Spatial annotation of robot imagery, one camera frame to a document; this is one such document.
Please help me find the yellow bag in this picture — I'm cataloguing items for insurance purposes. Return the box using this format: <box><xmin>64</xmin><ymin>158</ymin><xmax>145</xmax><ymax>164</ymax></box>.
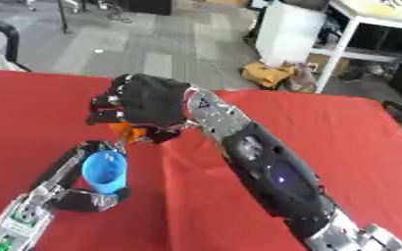
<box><xmin>240</xmin><ymin>62</ymin><xmax>299</xmax><ymax>89</ymax></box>

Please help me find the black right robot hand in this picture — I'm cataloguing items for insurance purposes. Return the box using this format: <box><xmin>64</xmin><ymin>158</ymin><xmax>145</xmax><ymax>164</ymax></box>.
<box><xmin>84</xmin><ymin>74</ymin><xmax>194</xmax><ymax>145</ymax></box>

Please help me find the black curved chair frame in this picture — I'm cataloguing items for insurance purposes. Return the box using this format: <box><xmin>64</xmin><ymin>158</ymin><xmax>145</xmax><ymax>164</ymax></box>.
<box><xmin>0</xmin><ymin>17</ymin><xmax>33</xmax><ymax>73</ymax></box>

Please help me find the blue plastic cup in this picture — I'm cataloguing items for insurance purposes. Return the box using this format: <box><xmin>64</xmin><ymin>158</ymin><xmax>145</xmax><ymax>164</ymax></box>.
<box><xmin>80</xmin><ymin>149</ymin><xmax>129</xmax><ymax>196</ymax></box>

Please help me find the white shelf unit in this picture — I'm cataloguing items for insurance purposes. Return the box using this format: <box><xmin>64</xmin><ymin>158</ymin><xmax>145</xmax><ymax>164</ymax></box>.
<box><xmin>307</xmin><ymin>0</ymin><xmax>402</xmax><ymax>95</ymax></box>

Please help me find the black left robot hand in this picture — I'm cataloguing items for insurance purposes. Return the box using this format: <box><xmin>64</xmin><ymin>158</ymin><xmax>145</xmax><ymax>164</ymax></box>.
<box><xmin>30</xmin><ymin>140</ymin><xmax>134</xmax><ymax>213</ymax></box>

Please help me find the black box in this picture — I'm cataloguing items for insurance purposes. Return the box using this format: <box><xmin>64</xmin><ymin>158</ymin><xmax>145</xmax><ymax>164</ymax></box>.
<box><xmin>117</xmin><ymin>0</ymin><xmax>176</xmax><ymax>17</ymax></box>

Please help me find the black stand pole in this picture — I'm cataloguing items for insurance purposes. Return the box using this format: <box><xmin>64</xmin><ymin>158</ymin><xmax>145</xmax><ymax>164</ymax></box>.
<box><xmin>55</xmin><ymin>0</ymin><xmax>75</xmax><ymax>34</ymax></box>

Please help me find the white cabinet box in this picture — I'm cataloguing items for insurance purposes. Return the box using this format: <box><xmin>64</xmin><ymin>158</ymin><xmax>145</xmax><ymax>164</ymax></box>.
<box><xmin>254</xmin><ymin>0</ymin><xmax>328</xmax><ymax>69</ymax></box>

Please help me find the orange plastic cup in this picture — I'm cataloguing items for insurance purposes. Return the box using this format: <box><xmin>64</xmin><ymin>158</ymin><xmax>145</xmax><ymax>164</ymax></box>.
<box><xmin>106</xmin><ymin>121</ymin><xmax>150</xmax><ymax>144</ymax></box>

